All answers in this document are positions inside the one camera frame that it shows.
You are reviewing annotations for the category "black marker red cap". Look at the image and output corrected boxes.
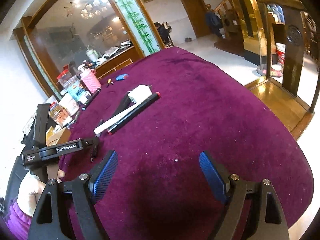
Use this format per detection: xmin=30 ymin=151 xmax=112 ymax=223
xmin=107 ymin=92 xmax=161 ymax=135

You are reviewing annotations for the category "black backpack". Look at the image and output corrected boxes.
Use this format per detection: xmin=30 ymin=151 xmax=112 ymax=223
xmin=4 ymin=128 xmax=34 ymax=209

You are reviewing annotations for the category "black marker pen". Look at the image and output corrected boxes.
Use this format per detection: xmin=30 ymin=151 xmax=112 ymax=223
xmin=90 ymin=133 xmax=101 ymax=163

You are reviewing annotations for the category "red white bucket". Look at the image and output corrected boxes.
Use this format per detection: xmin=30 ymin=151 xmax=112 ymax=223
xmin=276 ymin=43 xmax=286 ymax=67

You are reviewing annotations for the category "red lid plastic jar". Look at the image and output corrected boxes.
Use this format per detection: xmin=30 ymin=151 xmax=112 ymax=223
xmin=57 ymin=69 xmax=76 ymax=89

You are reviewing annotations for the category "square white wall charger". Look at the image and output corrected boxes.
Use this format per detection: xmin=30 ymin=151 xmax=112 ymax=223
xmin=127 ymin=85 xmax=152 ymax=103

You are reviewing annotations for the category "black marker pink cap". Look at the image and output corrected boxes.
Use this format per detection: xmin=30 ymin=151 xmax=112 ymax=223
xmin=111 ymin=92 xmax=131 ymax=117

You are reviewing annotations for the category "cardboard box tray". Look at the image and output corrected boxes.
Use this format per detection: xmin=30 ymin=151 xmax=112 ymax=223
xmin=47 ymin=127 xmax=71 ymax=146

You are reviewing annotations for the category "black marker blue cap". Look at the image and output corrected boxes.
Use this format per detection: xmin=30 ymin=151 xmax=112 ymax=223
xmin=81 ymin=88 xmax=101 ymax=111

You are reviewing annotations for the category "left human hand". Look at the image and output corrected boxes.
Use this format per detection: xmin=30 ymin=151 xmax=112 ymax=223
xmin=17 ymin=168 xmax=66 ymax=218

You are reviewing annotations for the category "dark wooden chair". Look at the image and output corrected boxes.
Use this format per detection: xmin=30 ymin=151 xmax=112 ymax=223
xmin=254 ymin=0 xmax=320 ymax=113

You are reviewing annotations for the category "purple velvet tablecloth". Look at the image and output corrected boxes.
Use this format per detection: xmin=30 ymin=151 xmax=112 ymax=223
xmin=71 ymin=47 xmax=313 ymax=239

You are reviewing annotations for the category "person in dark jacket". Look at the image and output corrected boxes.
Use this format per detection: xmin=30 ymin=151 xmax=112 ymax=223
xmin=205 ymin=4 xmax=223 ymax=39

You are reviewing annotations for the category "white cylindrical marker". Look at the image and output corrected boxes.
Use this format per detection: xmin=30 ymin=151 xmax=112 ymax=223
xmin=93 ymin=103 xmax=139 ymax=134

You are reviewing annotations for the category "blue white paper box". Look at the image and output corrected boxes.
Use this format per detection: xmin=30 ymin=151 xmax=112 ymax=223
xmin=66 ymin=79 xmax=91 ymax=105

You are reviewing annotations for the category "orange printed jar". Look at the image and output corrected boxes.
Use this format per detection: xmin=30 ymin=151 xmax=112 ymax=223
xmin=49 ymin=102 xmax=73 ymax=127

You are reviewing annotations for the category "blue battery pack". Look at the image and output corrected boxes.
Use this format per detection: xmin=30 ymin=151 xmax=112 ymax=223
xmin=116 ymin=74 xmax=129 ymax=81

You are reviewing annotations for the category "white round container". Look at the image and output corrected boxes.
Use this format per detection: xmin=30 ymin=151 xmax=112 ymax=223
xmin=59 ymin=93 xmax=80 ymax=116

